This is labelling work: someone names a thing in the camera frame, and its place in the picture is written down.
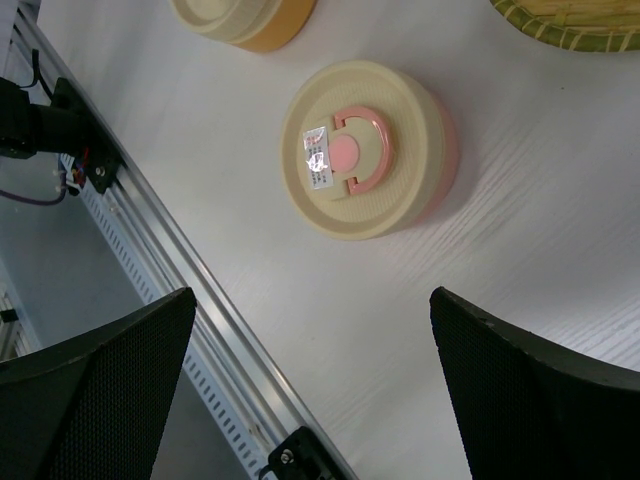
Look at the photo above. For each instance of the aluminium mounting rail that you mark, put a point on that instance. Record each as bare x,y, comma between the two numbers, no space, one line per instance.
133,100

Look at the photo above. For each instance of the yellow lunch box bowl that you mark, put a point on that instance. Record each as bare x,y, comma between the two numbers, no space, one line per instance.
282,26

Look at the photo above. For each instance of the slotted cable duct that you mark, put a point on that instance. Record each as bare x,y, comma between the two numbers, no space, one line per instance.
150,278

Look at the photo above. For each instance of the pink lunch box bowl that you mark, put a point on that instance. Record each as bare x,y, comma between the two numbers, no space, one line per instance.
450,161

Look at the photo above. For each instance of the cream lid orange handle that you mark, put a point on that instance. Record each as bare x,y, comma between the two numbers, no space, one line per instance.
224,21

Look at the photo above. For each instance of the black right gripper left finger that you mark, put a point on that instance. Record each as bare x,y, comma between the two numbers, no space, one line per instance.
95,406

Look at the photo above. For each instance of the cream lid pink handle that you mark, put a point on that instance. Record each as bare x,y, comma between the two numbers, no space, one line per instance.
361,150

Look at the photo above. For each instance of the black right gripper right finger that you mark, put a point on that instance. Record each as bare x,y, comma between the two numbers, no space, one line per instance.
528,408

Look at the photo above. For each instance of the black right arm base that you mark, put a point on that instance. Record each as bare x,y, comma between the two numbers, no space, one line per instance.
99,157

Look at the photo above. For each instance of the round bamboo tray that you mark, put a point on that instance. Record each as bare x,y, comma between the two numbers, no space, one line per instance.
589,26

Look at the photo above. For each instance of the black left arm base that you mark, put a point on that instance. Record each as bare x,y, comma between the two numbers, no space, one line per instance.
302,456

